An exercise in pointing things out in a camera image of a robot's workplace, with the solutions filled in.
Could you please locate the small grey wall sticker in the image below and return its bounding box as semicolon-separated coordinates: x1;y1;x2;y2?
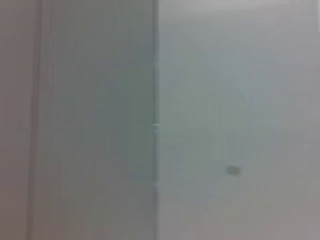
225;164;243;177

